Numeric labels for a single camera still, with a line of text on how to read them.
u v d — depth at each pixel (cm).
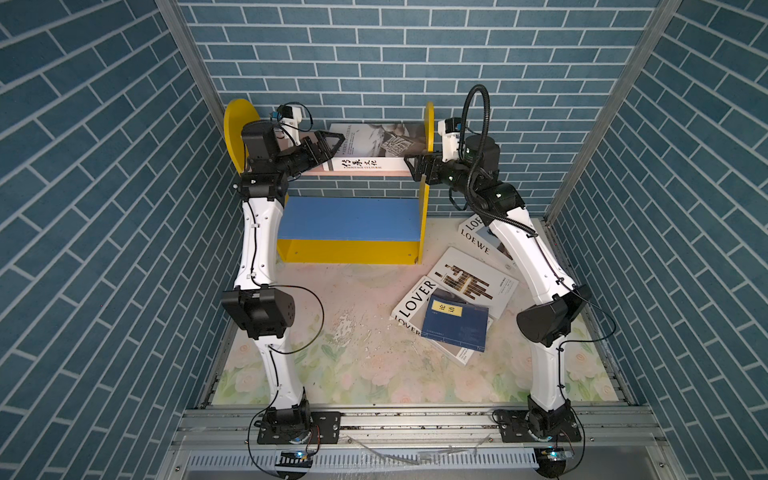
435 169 65
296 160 66
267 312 53
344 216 110
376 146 77
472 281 100
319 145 66
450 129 62
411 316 90
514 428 73
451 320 89
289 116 66
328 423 74
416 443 73
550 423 64
